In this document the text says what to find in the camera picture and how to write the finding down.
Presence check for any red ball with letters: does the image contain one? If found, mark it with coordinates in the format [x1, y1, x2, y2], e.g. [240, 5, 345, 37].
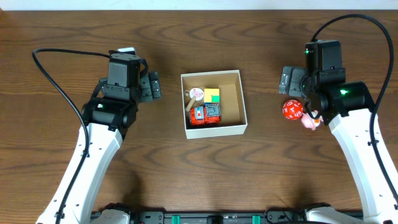
[282, 100, 303, 120]

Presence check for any pink pig toy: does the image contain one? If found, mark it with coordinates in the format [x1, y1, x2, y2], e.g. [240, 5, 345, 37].
[301, 113, 323, 131]

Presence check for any pig face rattle drum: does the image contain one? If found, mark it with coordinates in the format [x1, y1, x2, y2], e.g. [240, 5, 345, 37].
[184, 88, 205, 112]

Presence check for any multicoloured puzzle cube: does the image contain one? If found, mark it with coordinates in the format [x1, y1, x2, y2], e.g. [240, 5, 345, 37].
[203, 88, 220, 104]

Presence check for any red toy truck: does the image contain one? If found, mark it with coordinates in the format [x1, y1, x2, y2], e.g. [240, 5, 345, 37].
[189, 104, 221, 126]

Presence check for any white cardboard box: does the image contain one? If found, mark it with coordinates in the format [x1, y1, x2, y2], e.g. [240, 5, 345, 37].
[181, 70, 248, 139]

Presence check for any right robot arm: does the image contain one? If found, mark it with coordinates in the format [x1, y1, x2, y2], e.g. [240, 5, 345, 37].
[279, 40, 397, 223]

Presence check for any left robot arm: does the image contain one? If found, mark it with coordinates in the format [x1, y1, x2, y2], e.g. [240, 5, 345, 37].
[32, 47, 162, 223]

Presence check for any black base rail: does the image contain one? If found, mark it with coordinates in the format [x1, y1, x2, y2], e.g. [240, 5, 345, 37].
[90, 203, 364, 224]

